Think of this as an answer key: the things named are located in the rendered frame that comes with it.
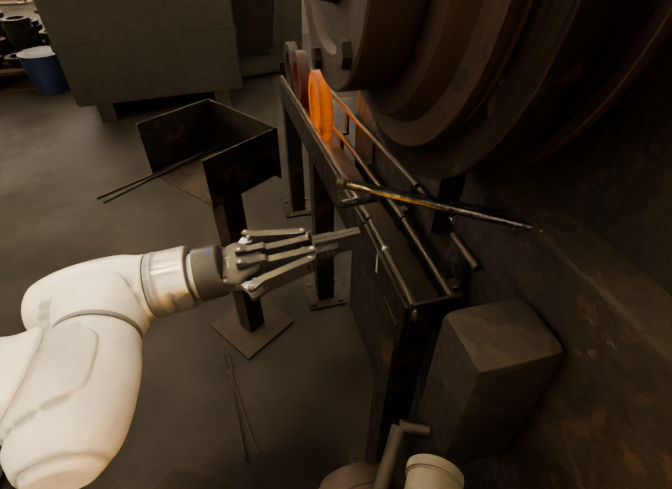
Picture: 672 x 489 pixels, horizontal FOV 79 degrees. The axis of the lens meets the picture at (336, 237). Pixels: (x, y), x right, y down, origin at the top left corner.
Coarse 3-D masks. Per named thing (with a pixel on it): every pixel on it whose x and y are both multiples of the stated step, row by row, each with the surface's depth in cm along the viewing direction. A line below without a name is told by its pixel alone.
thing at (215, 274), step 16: (192, 256) 54; (208, 256) 54; (224, 256) 58; (240, 256) 57; (192, 272) 53; (208, 272) 54; (224, 272) 55; (240, 272) 55; (256, 272) 56; (208, 288) 54; (224, 288) 55; (240, 288) 55
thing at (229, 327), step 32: (160, 128) 100; (192, 128) 107; (224, 128) 109; (256, 128) 99; (160, 160) 104; (192, 160) 108; (224, 160) 86; (256, 160) 94; (192, 192) 95; (224, 192) 90; (224, 224) 107; (224, 320) 140; (256, 320) 136; (288, 320) 140; (256, 352) 131
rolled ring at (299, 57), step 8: (296, 56) 127; (304, 56) 127; (296, 64) 129; (304, 64) 126; (296, 72) 138; (304, 72) 126; (296, 80) 140; (304, 80) 126; (296, 88) 140; (304, 88) 127; (304, 96) 129; (304, 104) 132
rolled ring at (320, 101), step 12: (312, 72) 104; (312, 84) 109; (324, 84) 101; (312, 96) 114; (324, 96) 101; (312, 108) 115; (324, 108) 101; (312, 120) 116; (324, 120) 103; (324, 132) 106
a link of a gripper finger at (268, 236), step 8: (248, 232) 61; (256, 232) 61; (264, 232) 61; (272, 232) 61; (280, 232) 61; (288, 232) 60; (296, 232) 60; (304, 232) 60; (256, 240) 61; (264, 240) 61; (272, 240) 61; (280, 240) 61
